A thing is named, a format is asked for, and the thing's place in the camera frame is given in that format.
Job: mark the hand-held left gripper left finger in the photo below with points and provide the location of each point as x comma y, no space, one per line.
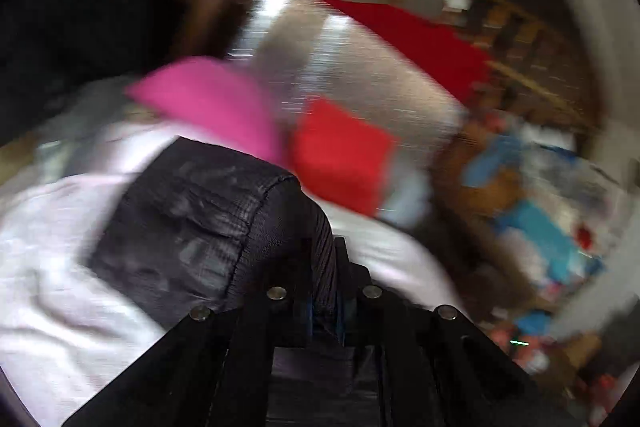
250,357

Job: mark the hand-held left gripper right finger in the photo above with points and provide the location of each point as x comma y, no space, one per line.
360,312

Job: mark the dark grey large garment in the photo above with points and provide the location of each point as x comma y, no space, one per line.
200,217

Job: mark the black clothes pile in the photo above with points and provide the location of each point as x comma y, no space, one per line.
60,17

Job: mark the red pillow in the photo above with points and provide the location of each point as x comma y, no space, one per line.
340,157

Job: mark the pile of colourful clutter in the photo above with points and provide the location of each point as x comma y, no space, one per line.
530,217

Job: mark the white blanket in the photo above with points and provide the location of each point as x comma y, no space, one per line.
45,282

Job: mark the silver foil mat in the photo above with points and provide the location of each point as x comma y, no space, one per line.
360,72

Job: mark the pink pillow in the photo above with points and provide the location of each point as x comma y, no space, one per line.
210,102

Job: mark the red cloth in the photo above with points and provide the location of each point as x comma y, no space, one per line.
420,44

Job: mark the wooden side table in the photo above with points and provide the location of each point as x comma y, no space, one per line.
200,17

